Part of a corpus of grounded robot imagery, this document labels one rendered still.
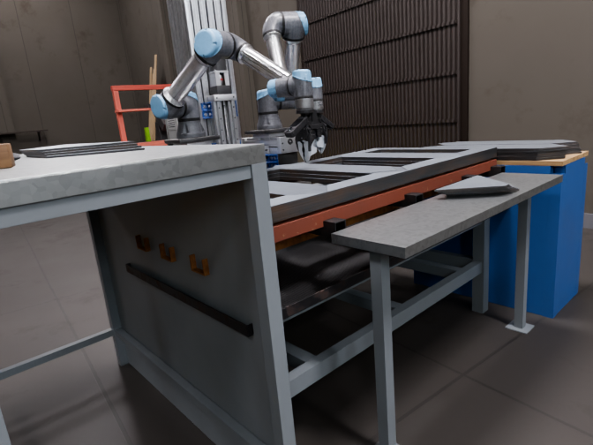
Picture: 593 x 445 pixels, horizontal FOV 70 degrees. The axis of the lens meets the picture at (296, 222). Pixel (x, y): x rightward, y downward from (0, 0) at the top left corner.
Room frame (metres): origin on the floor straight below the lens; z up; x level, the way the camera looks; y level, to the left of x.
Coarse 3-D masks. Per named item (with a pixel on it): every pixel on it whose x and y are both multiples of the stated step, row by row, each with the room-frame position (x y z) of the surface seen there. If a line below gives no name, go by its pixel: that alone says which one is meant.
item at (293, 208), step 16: (336, 160) 2.31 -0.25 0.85; (352, 160) 2.27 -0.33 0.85; (368, 160) 2.20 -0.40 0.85; (384, 160) 2.12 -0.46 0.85; (400, 160) 2.05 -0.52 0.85; (416, 160) 1.99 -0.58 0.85; (448, 160) 1.81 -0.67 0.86; (464, 160) 1.90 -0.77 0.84; (480, 160) 2.01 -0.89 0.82; (272, 176) 2.00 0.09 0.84; (288, 176) 1.99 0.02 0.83; (304, 176) 1.90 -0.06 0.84; (320, 176) 1.83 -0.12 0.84; (336, 176) 1.76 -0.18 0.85; (352, 176) 1.70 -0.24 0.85; (400, 176) 1.58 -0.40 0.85; (416, 176) 1.65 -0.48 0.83; (336, 192) 1.35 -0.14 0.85; (352, 192) 1.40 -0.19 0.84; (368, 192) 1.45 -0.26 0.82; (272, 208) 1.17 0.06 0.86; (288, 208) 1.21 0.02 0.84; (304, 208) 1.25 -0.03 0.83; (320, 208) 1.30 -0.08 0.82
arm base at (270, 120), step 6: (264, 114) 2.55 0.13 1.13; (270, 114) 2.54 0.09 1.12; (276, 114) 2.57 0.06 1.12; (258, 120) 2.59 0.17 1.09; (264, 120) 2.54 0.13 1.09; (270, 120) 2.53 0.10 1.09; (276, 120) 2.55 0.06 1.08; (258, 126) 2.56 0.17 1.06; (264, 126) 2.53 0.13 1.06; (270, 126) 2.52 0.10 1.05; (276, 126) 2.54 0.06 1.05
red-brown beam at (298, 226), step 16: (496, 160) 2.12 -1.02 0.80; (432, 176) 1.78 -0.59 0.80; (448, 176) 1.81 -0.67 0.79; (384, 192) 1.52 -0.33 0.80; (400, 192) 1.58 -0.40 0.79; (336, 208) 1.35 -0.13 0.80; (352, 208) 1.40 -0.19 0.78; (368, 208) 1.45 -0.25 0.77; (288, 224) 1.21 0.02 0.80; (304, 224) 1.25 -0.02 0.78; (320, 224) 1.29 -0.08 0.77
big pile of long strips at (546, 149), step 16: (448, 144) 2.61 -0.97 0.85; (464, 144) 2.53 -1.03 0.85; (480, 144) 2.44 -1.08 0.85; (496, 144) 2.37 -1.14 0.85; (512, 144) 2.30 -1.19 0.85; (528, 144) 2.23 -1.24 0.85; (544, 144) 2.16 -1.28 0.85; (560, 144) 2.16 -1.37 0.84; (576, 144) 2.15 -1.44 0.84; (512, 160) 2.11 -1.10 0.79; (528, 160) 2.06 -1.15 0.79
